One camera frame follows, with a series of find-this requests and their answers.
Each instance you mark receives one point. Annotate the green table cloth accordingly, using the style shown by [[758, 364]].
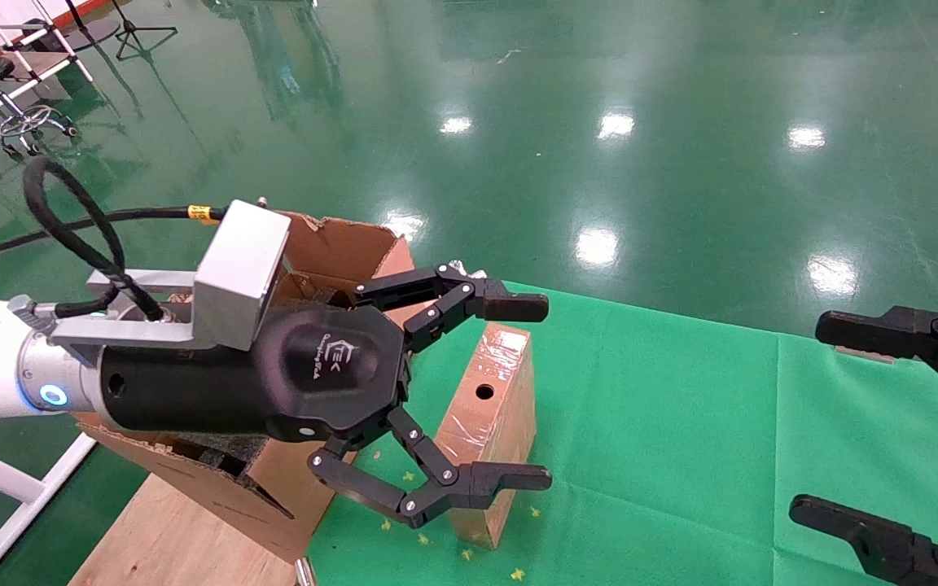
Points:
[[681, 407]]

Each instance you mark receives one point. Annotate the black round base stand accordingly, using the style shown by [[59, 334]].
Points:
[[94, 32]]

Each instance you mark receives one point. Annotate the silver metal clip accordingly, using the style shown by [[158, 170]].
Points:
[[866, 355], [459, 267], [304, 572]]

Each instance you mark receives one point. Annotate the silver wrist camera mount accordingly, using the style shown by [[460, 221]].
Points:
[[237, 277]]

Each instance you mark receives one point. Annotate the small cardboard box with hole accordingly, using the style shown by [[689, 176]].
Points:
[[493, 423]]

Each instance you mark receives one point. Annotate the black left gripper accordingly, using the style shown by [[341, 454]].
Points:
[[330, 366]]

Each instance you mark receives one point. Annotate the black foam block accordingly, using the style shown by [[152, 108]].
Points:
[[208, 449]]

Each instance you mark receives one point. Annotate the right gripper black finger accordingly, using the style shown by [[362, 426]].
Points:
[[876, 541], [868, 330]]

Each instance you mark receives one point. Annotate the large open cardboard carton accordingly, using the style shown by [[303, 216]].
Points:
[[347, 244]]

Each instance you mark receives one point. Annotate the black tripod stand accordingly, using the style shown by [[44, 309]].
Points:
[[129, 28]]

